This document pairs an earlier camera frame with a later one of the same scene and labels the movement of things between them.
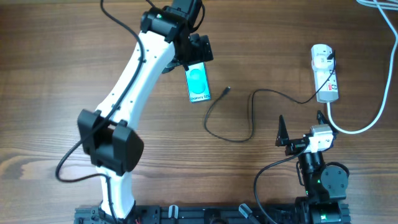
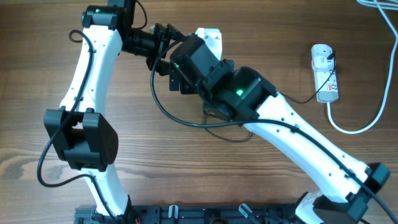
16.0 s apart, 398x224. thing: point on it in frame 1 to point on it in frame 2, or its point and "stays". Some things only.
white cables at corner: (380, 4) stays
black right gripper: (295, 145) to (188, 86)
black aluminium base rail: (195, 214) stays
